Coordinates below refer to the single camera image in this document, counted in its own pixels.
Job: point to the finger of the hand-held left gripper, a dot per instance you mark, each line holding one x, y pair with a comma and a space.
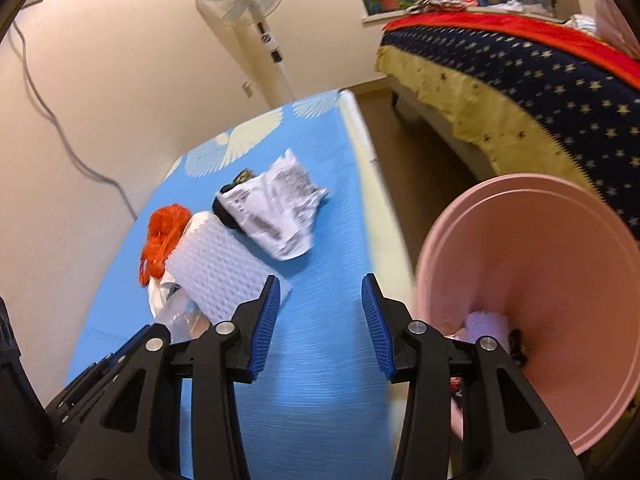
125, 350

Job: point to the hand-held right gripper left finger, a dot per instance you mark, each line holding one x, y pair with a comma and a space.
262, 330

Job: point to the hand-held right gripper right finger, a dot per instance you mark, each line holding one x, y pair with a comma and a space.
377, 330

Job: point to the clear plastic bottle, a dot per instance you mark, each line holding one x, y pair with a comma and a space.
180, 317

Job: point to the large purple foam net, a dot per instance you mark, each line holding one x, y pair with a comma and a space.
220, 265

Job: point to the small purple foam net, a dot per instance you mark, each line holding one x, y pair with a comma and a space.
485, 325

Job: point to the pink plastic bin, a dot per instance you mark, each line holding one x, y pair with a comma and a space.
550, 270

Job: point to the blue patterned table mat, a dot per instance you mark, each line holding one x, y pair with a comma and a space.
310, 410

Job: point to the black round object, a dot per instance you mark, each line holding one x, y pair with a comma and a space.
222, 212

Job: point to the red mesh bag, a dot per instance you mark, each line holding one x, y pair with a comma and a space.
165, 230

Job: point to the crumpled white printed paper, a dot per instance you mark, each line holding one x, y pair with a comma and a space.
280, 200

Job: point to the white table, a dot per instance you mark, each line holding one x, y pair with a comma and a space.
370, 195

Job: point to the brown patterned wrapper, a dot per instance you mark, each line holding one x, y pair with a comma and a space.
245, 176

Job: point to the yellow star-print bed sheet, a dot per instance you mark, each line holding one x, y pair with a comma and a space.
475, 105

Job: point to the red blanket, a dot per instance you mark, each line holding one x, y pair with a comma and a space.
500, 22

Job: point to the striped cloth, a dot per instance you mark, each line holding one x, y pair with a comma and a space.
435, 2

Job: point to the white cloth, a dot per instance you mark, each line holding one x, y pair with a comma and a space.
582, 22

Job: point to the plaid pillow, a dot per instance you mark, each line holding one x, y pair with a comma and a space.
617, 15

